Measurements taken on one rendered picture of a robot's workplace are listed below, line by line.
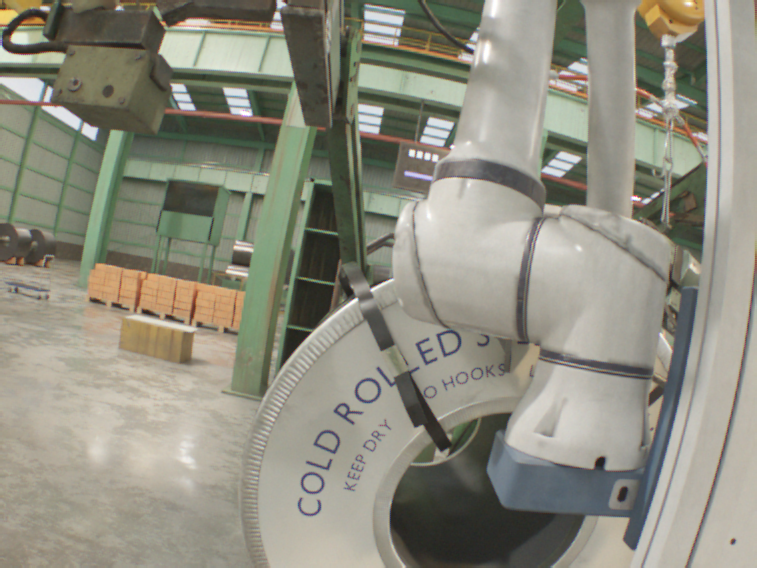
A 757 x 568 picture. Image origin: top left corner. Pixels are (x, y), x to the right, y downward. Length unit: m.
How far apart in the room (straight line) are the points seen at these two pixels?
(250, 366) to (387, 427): 4.74
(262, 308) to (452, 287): 5.25
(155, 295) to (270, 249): 6.75
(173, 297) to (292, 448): 11.03
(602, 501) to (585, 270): 0.26
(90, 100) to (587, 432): 0.93
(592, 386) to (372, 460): 0.74
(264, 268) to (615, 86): 5.19
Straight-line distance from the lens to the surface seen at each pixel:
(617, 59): 0.95
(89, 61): 1.09
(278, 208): 5.91
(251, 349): 5.92
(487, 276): 0.64
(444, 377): 1.24
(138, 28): 1.11
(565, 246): 0.63
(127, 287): 12.57
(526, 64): 0.80
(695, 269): 1.31
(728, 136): 0.61
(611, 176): 0.94
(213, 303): 11.86
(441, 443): 1.29
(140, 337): 7.31
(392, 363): 1.18
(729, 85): 0.63
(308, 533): 1.34
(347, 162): 2.00
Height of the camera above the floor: 1.22
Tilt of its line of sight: level
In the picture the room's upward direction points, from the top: 10 degrees clockwise
